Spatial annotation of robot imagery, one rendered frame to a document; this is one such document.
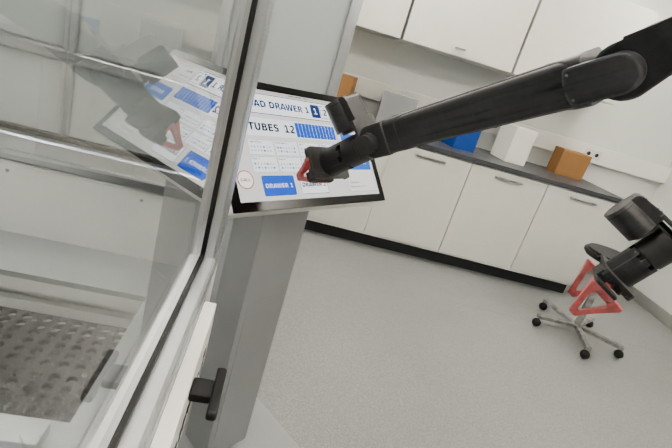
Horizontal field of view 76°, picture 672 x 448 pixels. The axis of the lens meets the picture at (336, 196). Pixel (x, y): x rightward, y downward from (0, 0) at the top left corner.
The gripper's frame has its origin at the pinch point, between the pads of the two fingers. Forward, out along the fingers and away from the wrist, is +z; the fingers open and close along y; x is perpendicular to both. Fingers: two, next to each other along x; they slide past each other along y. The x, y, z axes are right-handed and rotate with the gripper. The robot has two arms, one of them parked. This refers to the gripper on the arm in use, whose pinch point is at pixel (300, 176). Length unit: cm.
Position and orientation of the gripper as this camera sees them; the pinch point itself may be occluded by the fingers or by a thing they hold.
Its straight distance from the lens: 92.1
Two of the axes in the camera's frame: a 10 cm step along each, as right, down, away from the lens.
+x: 2.2, 9.6, -1.6
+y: -6.7, 0.4, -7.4
